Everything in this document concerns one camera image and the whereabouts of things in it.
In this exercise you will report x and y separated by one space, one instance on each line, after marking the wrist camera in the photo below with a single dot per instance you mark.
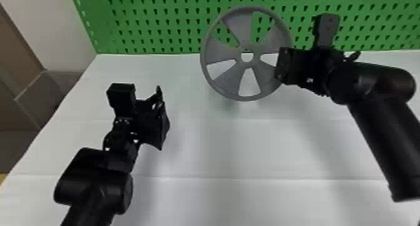
120 96
325 30

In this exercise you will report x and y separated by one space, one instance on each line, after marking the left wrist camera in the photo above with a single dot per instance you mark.
120 96

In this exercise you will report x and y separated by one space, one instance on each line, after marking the grey wheel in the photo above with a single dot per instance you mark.
236 53

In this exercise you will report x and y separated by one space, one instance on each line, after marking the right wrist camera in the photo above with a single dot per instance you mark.
325 30

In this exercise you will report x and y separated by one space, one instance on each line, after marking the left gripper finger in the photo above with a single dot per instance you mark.
157 98

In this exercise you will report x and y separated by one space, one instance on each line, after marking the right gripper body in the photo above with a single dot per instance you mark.
306 68

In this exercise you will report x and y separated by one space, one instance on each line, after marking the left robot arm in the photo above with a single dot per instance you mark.
95 184

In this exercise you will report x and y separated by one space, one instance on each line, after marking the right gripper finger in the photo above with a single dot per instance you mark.
282 65

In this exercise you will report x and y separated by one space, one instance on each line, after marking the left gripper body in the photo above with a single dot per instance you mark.
152 125

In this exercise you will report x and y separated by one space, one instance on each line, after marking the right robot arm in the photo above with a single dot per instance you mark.
377 89

